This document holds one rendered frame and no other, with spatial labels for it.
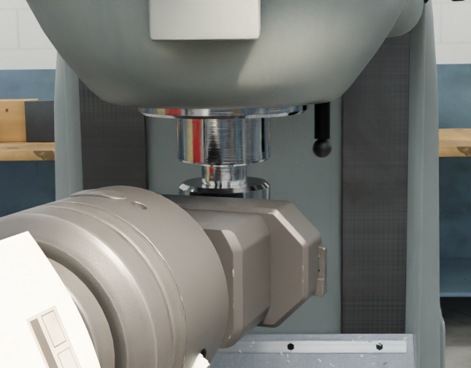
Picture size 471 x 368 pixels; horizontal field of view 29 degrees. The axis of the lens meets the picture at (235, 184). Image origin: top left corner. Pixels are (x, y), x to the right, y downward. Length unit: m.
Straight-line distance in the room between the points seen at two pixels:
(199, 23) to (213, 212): 0.11
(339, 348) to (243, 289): 0.50
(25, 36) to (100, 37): 4.44
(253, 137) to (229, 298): 0.10
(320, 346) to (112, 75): 0.53
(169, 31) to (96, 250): 0.09
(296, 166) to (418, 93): 0.13
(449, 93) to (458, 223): 0.67
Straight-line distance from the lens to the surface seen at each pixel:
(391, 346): 0.88
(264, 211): 0.40
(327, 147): 0.46
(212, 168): 0.46
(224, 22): 0.33
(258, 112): 0.42
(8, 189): 4.90
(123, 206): 0.33
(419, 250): 0.87
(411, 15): 0.57
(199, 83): 0.38
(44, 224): 0.31
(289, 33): 0.37
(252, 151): 0.45
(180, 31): 0.33
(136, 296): 0.30
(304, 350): 0.87
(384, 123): 0.84
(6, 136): 4.36
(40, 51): 4.80
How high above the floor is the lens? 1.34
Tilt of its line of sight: 9 degrees down
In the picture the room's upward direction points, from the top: 1 degrees counter-clockwise
